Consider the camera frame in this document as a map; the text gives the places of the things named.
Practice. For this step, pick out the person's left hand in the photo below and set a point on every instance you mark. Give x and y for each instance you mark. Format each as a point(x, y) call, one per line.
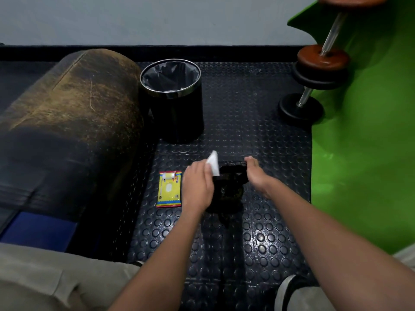
point(197, 189)

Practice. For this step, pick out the person's right hand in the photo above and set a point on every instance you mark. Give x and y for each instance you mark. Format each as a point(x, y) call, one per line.
point(257, 176)

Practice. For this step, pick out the person's left thumb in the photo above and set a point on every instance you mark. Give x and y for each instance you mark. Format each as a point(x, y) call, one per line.
point(209, 170)

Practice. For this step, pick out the person's right fingers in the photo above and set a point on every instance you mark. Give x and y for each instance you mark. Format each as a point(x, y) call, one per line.
point(251, 162)

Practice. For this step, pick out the white tissue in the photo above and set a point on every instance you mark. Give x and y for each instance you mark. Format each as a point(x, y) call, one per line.
point(214, 161)

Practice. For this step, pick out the black kettlebell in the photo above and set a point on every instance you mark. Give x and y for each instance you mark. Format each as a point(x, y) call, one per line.
point(228, 191)

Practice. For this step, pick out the person's left forearm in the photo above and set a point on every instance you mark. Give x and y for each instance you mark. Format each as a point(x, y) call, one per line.
point(165, 265)

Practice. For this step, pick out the person's right forearm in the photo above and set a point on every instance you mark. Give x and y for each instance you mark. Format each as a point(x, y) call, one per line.
point(334, 252)

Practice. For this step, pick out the black studded rubber mat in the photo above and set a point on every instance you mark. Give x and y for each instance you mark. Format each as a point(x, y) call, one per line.
point(253, 132)

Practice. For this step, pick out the yellow tissue packet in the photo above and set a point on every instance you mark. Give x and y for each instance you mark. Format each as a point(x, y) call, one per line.
point(169, 189)

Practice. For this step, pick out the black round trash bin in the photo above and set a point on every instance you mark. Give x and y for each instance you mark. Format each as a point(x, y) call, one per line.
point(178, 113)

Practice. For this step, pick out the black plated dumbbell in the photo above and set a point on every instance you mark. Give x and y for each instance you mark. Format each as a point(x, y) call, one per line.
point(301, 108)

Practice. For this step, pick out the black bin liner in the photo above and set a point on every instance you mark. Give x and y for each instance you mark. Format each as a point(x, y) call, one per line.
point(170, 76)

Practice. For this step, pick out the green mat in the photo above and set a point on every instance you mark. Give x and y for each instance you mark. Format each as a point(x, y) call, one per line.
point(366, 142)

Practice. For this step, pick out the black white left shoe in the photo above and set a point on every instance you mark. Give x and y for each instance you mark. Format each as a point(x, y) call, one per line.
point(138, 263)

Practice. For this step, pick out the black white shoe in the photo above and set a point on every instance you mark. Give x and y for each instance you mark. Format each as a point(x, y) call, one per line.
point(287, 288)
point(138, 263)

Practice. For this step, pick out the brown plated dumbbell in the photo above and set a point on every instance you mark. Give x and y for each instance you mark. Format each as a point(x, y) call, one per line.
point(324, 58)

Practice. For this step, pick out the black white right shoe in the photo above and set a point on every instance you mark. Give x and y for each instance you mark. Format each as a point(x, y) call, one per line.
point(287, 288)

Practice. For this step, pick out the worn brown padded bench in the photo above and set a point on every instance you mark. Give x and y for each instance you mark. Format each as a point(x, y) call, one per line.
point(68, 126)

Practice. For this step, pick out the blue panel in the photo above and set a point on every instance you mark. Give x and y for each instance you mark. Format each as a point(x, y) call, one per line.
point(39, 231)

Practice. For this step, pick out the beige trousers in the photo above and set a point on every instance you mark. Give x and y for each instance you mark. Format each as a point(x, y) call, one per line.
point(48, 278)

